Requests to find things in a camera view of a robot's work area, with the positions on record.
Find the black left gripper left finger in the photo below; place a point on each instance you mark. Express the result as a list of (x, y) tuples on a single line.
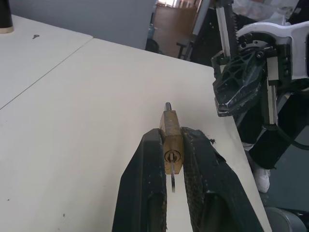
[(140, 183)]

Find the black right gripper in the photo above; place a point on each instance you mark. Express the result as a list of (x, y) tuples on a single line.
[(280, 62)]

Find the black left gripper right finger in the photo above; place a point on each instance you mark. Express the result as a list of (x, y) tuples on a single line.
[(217, 193)]

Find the silver key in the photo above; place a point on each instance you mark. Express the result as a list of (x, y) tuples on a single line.
[(173, 178)]

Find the brass padlock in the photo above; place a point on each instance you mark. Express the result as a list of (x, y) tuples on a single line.
[(172, 135)]

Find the black cylinder with brass base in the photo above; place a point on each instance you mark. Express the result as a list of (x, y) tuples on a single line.
[(5, 17)]

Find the person's white shoe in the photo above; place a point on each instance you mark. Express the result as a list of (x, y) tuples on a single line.
[(262, 178)]

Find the black toothed strip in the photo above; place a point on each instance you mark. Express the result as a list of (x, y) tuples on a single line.
[(232, 26)]

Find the person's black trouser leg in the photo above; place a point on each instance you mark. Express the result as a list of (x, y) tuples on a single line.
[(269, 149)]

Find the grey cylindrical container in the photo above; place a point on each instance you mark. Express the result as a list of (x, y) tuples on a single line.
[(287, 221)]

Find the silver aluminium profile post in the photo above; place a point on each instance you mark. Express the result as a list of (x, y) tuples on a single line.
[(223, 31)]

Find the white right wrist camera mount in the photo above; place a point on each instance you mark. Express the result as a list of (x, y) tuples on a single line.
[(298, 48)]

